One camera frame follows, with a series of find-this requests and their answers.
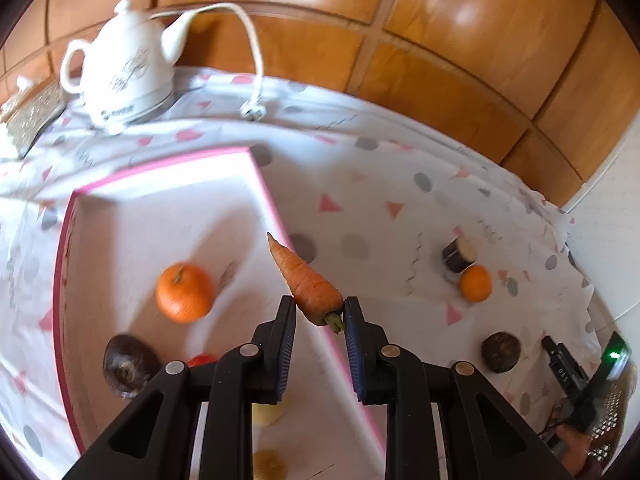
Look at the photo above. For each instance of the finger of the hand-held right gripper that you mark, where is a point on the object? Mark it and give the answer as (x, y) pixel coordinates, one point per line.
(567, 372)

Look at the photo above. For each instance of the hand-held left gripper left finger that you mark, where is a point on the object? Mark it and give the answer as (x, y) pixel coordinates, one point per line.
(285, 350)

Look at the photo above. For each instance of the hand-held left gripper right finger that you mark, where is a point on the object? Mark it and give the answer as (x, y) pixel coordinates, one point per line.
(352, 350)

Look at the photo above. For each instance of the yellow potato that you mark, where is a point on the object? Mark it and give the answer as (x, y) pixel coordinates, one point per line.
(267, 414)

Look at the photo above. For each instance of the carrot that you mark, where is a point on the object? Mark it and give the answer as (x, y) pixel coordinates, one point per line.
(305, 285)

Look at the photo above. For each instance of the red tomato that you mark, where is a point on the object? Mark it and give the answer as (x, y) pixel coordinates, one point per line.
(200, 360)

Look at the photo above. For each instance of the orange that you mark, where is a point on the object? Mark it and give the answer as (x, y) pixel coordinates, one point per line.
(476, 284)
(185, 292)

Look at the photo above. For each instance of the pink rimmed white tray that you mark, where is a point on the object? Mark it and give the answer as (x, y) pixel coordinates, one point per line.
(175, 210)

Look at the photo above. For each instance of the person's right hand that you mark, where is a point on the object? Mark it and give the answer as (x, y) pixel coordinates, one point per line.
(577, 452)

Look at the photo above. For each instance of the dark round flat fruit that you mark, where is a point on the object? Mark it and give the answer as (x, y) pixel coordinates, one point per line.
(501, 352)

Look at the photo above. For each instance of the brown kiwi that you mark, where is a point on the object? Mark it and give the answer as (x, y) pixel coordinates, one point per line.
(270, 465)

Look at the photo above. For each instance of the short eggplant piece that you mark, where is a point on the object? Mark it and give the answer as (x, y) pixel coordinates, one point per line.
(459, 255)

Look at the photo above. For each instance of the dark brown wrinkled fruit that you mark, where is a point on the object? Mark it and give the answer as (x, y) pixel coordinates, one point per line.
(125, 365)

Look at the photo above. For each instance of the white patterned tablecloth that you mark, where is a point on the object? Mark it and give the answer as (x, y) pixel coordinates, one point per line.
(375, 185)

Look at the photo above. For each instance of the wooden panelled cabinet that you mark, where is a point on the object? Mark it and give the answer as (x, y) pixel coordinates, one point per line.
(450, 60)

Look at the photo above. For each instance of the white ceramic electric kettle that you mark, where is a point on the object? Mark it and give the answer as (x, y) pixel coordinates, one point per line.
(125, 70)

